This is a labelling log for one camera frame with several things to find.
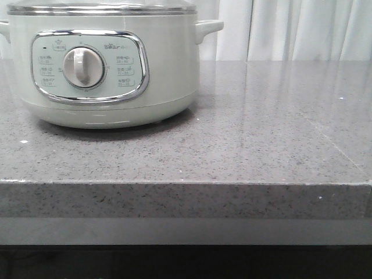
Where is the glass pot lid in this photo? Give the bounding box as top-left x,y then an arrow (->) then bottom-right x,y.
6,1 -> 197,16

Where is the pale green electric cooking pot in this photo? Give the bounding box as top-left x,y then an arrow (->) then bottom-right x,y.
1,5 -> 224,129

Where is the white pleated curtain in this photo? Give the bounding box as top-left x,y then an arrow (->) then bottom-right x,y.
0,0 -> 372,62

